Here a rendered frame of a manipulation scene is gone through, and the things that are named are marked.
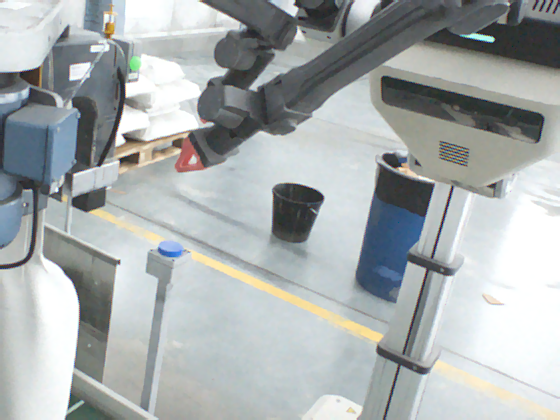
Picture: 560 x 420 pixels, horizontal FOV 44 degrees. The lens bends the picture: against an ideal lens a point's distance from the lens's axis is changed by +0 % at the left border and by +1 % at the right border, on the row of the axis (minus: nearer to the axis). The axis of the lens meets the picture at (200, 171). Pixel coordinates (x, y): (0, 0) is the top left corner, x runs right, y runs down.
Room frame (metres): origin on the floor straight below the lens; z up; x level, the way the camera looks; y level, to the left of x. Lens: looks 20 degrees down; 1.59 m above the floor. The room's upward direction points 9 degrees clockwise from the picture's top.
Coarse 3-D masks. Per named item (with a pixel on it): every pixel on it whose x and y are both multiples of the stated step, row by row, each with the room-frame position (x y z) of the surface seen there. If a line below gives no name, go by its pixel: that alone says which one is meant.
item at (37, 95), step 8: (32, 88) 1.00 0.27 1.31; (40, 88) 1.01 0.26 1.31; (32, 96) 1.00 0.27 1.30; (40, 96) 0.99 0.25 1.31; (48, 96) 0.99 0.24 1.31; (56, 96) 0.98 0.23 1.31; (48, 104) 0.98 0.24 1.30; (56, 104) 0.98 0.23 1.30; (24, 184) 1.01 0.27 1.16; (40, 192) 0.99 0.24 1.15; (48, 192) 0.98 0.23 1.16
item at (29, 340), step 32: (0, 256) 1.32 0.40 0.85; (32, 256) 1.30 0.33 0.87; (0, 288) 1.26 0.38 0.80; (32, 288) 1.25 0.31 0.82; (64, 288) 1.29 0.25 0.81; (0, 320) 1.24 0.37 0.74; (32, 320) 1.23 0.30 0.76; (64, 320) 1.27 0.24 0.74; (0, 352) 1.24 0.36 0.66; (32, 352) 1.22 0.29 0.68; (64, 352) 1.27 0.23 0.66; (0, 384) 1.24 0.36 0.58; (32, 384) 1.22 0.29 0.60; (64, 384) 1.28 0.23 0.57; (0, 416) 1.24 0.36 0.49; (32, 416) 1.22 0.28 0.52; (64, 416) 1.30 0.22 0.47
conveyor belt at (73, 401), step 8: (72, 400) 1.46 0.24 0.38; (80, 400) 1.47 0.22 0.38; (72, 408) 1.43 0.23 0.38; (80, 408) 1.44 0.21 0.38; (88, 408) 1.44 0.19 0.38; (72, 416) 1.40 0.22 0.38; (80, 416) 1.41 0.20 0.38; (88, 416) 1.41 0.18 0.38; (96, 416) 1.42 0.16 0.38; (104, 416) 1.42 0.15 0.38
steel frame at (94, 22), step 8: (88, 0) 7.15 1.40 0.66; (96, 0) 7.21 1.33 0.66; (104, 0) 7.15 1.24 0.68; (112, 0) 6.97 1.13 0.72; (120, 0) 7.06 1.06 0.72; (272, 0) 9.67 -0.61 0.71; (280, 0) 9.87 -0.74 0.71; (88, 8) 7.16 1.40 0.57; (96, 8) 7.20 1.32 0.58; (104, 8) 7.15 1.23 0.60; (112, 8) 6.96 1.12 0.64; (120, 8) 7.06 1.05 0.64; (88, 16) 7.17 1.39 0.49; (96, 16) 7.20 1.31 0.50; (104, 16) 7.14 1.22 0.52; (120, 16) 7.07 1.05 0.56; (88, 24) 7.18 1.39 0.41; (96, 24) 7.19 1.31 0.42; (120, 24) 7.08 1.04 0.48; (120, 32) 7.10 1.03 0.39; (272, 48) 9.82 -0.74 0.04
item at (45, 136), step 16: (16, 112) 0.91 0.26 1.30; (32, 112) 0.92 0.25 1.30; (48, 112) 0.93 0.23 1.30; (64, 112) 0.94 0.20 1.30; (16, 128) 0.88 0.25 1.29; (32, 128) 0.88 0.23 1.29; (48, 128) 0.87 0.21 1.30; (64, 128) 0.91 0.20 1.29; (16, 144) 0.88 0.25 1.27; (32, 144) 0.88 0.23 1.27; (48, 144) 0.87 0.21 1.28; (64, 144) 0.92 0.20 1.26; (0, 160) 0.89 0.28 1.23; (16, 160) 0.88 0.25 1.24; (32, 160) 0.88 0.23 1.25; (48, 160) 0.87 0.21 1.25; (64, 160) 0.92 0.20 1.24; (16, 176) 0.88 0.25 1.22; (32, 176) 0.88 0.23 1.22; (48, 176) 0.87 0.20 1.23
